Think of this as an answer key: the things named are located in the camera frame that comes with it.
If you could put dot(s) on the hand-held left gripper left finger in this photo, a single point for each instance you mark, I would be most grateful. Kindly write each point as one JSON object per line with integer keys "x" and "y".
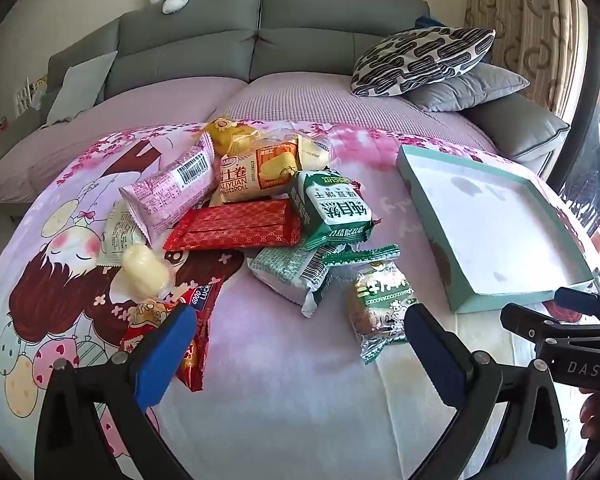
{"x": 165, "y": 355}

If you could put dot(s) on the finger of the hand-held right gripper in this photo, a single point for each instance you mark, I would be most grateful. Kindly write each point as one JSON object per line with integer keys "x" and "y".
{"x": 580, "y": 300}
{"x": 530, "y": 325}

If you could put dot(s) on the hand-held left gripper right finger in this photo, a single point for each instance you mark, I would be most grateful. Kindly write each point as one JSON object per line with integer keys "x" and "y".
{"x": 430, "y": 350}

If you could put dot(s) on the red crinkled snack packet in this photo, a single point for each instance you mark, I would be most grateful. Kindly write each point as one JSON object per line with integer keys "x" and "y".
{"x": 150, "y": 317}

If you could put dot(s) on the small green sandwich biscuit packet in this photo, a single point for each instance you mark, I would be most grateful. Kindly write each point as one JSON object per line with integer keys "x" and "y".
{"x": 375, "y": 305}

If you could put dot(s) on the yellow jelly cup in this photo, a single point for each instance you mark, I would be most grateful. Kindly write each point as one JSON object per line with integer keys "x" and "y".
{"x": 142, "y": 270}

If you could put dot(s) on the teal cardboard tray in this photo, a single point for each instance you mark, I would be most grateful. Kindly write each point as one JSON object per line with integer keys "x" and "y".
{"x": 480, "y": 220}

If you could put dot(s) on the white snack packet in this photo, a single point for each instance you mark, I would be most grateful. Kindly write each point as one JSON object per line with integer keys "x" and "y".
{"x": 117, "y": 237}

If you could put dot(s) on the red patterned snack packet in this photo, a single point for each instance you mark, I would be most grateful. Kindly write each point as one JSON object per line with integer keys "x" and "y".
{"x": 230, "y": 227}

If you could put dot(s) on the pale green biscuit packet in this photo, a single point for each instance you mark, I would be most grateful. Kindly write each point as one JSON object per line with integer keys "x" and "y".
{"x": 285, "y": 270}

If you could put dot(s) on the pink cake roll packet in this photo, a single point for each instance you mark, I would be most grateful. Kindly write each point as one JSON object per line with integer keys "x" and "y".
{"x": 170, "y": 190}

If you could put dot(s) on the green and white biscuit packet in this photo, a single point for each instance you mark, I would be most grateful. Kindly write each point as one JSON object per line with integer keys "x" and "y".
{"x": 330, "y": 210}

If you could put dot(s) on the orange cake roll packet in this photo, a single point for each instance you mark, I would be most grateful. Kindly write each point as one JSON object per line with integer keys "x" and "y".
{"x": 250, "y": 175}

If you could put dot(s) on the yellow bread packet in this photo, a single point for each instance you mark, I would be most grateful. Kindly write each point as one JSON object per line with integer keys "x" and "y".
{"x": 230, "y": 137}

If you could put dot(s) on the clear bun packet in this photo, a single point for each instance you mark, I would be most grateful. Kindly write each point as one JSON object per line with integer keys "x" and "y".
{"x": 310, "y": 152}

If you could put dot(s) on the person's right hand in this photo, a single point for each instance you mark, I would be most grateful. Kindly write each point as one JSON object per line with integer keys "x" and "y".
{"x": 597, "y": 415}

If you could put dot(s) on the black chair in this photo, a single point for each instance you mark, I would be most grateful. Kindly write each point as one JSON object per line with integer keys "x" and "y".
{"x": 595, "y": 185}

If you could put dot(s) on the pink printed blanket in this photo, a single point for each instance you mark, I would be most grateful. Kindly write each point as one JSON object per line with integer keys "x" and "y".
{"x": 290, "y": 385}

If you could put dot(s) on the grey pillow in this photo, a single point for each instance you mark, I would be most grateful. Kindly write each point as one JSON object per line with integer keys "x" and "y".
{"x": 460, "y": 90}

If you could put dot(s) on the pale green pillow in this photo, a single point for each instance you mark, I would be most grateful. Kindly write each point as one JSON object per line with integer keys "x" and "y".
{"x": 80, "y": 90}

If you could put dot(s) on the beige patterned curtain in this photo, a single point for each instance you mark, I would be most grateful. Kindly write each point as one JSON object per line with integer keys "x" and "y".
{"x": 530, "y": 25}

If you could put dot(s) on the pink waffle sofa cover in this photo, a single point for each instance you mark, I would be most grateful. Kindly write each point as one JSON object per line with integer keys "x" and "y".
{"x": 300, "y": 95}

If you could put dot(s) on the black and white patterned pillow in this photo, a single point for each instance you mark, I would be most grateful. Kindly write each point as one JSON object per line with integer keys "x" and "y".
{"x": 420, "y": 57}

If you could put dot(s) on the white slatted object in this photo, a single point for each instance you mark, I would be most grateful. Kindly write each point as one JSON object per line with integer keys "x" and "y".
{"x": 27, "y": 97}

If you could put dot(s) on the grey sofa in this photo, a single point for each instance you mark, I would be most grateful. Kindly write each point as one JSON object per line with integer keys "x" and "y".
{"x": 190, "y": 45}

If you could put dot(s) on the blue cloth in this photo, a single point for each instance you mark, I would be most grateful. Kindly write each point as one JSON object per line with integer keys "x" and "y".
{"x": 427, "y": 22}

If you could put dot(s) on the dark window frame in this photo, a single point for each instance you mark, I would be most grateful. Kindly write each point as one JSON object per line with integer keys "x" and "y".
{"x": 580, "y": 110}

